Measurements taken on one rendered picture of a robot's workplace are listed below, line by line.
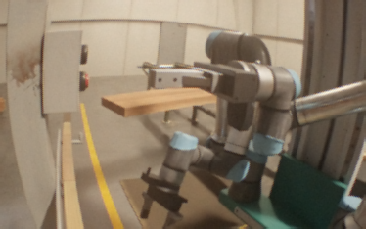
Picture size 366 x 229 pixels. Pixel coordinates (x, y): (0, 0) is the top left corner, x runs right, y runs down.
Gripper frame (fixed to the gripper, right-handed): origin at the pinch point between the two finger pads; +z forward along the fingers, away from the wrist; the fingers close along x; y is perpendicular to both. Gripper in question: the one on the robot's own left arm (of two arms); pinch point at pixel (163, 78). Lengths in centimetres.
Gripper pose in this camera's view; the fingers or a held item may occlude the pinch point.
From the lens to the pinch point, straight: 39.2
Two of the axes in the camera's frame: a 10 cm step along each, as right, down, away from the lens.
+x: 4.3, 2.8, -8.6
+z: -9.0, 0.5, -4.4
